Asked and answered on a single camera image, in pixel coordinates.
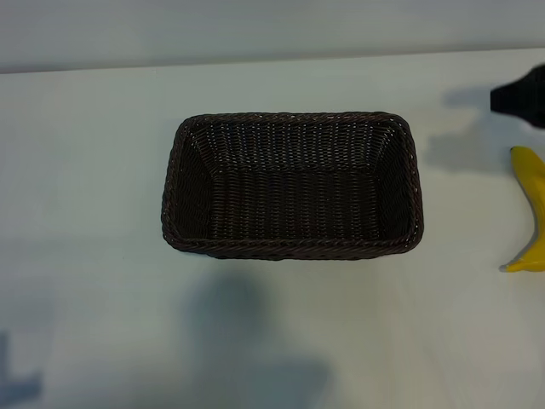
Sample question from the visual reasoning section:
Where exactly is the dark brown woven basket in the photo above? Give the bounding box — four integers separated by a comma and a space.
160, 111, 426, 262

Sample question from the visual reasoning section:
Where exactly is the yellow banana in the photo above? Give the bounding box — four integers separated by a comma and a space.
498, 145, 545, 274

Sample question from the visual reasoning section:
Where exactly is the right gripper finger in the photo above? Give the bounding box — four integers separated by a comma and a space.
489, 95, 545, 130
489, 62, 545, 98

